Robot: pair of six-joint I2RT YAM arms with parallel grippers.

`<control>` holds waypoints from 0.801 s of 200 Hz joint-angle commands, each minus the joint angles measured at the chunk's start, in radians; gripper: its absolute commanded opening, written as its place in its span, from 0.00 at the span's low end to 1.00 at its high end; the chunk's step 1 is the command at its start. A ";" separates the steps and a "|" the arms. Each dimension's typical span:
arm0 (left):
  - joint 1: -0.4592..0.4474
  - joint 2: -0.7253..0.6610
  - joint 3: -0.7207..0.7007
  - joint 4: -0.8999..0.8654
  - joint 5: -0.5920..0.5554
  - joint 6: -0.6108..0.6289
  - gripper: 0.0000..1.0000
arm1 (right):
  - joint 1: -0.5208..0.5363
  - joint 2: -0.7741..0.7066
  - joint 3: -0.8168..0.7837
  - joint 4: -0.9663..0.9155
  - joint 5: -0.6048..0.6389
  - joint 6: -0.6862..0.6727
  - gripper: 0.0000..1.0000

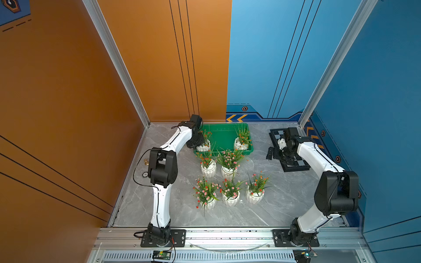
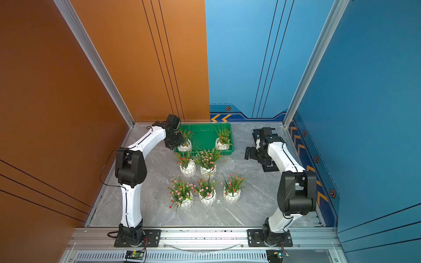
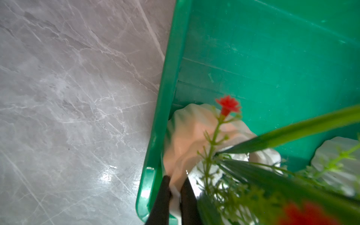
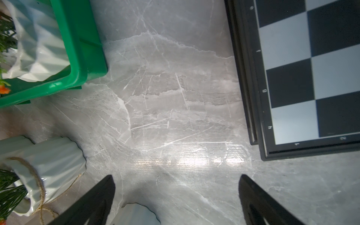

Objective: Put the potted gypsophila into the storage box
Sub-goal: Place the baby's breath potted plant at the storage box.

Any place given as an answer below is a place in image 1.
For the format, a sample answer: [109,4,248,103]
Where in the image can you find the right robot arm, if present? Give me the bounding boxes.
[266,127,359,247]

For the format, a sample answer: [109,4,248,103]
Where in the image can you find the red flower pot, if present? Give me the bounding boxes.
[196,130,212,152]
[196,150,217,179]

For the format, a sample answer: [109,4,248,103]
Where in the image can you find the orange flower pot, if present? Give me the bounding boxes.
[234,125,252,151]
[246,174,269,204]

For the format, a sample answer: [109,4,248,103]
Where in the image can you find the pink flower pot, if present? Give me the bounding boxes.
[218,176,244,207]
[193,177,221,210]
[216,150,244,180]

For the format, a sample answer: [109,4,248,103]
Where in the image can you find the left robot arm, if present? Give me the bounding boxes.
[146,115,205,246]

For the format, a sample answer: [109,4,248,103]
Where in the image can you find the left green circuit board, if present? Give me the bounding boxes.
[152,251,172,261]

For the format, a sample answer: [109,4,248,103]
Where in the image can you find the green plastic storage tray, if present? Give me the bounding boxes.
[201,123,250,156]

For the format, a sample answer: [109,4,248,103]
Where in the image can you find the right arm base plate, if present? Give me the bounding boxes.
[272,229,320,247]

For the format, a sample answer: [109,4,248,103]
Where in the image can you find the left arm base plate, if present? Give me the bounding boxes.
[140,229,186,248]

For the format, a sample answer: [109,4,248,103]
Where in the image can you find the aluminium front rail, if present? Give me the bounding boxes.
[93,227,368,251]

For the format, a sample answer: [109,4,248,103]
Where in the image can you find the right circuit board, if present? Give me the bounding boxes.
[293,251,318,263]

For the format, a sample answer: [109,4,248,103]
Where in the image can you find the black white chessboard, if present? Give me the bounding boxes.
[281,135,310,172]

